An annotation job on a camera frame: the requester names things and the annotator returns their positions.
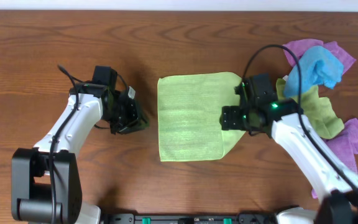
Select light green microfiber cloth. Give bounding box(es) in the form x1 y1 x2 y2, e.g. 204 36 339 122
157 72 245 162

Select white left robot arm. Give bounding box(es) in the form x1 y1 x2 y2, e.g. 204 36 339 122
11 85 147 223

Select olive green microfiber cloth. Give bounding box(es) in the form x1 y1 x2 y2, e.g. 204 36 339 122
275 77 345 140

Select purple cloth far side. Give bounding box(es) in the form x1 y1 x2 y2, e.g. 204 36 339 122
282 38 357 75

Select blue microfiber cloth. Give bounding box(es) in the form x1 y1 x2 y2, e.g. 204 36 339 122
298 46 344 93

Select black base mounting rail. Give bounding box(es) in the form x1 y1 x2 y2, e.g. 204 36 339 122
99 213 278 224

